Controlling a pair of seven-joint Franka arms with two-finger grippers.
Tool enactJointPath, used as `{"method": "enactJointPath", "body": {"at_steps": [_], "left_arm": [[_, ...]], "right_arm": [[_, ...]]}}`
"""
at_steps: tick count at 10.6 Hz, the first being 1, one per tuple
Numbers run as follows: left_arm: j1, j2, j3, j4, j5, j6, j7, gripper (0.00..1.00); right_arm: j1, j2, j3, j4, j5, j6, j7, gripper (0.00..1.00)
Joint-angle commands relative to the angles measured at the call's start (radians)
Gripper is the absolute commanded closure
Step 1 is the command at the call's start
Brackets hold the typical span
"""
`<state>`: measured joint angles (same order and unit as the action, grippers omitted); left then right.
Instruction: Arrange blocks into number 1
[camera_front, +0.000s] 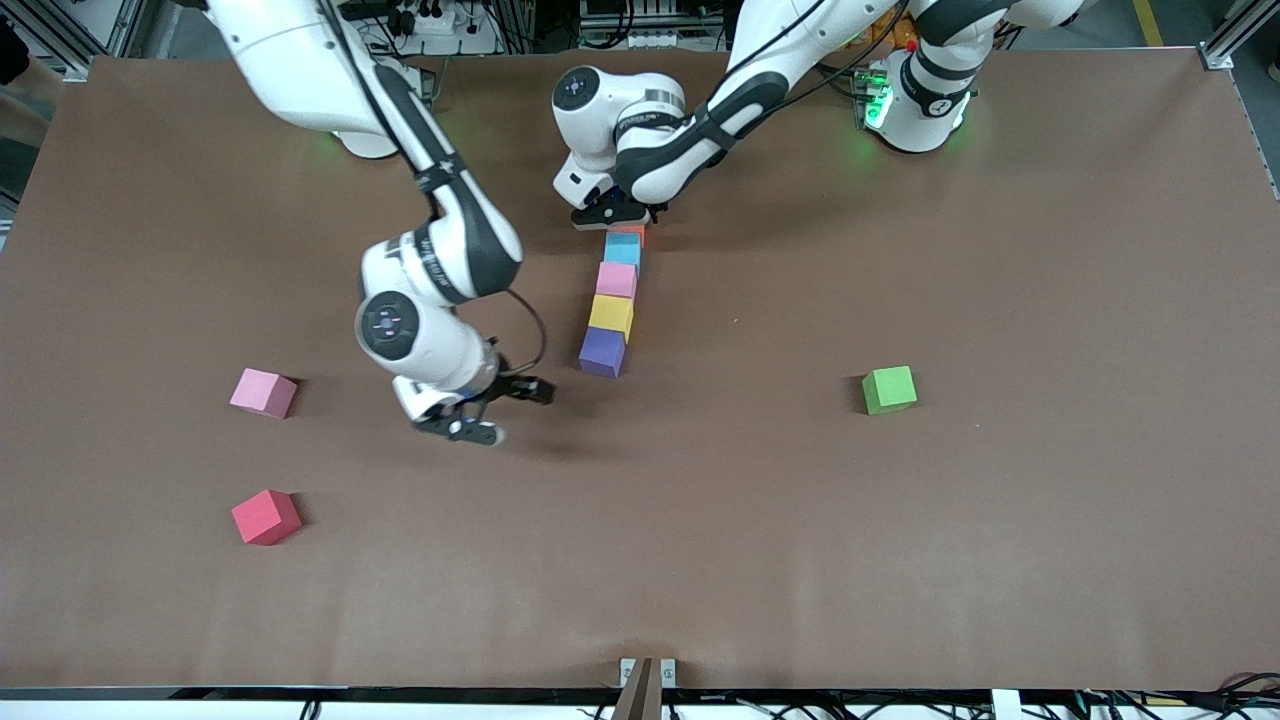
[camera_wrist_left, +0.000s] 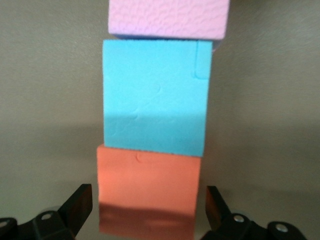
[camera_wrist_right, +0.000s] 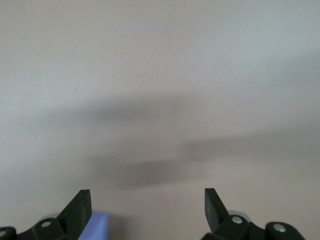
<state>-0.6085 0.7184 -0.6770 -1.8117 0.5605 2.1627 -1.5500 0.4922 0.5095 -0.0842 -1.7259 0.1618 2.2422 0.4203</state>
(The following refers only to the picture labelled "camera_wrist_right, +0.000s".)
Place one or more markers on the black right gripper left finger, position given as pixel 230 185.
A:
pixel 65 225

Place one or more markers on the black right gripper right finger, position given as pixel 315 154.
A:
pixel 225 225

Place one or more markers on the purple foam cube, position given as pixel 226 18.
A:
pixel 98 227

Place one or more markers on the brown paper table cover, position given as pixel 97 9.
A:
pixel 160 62

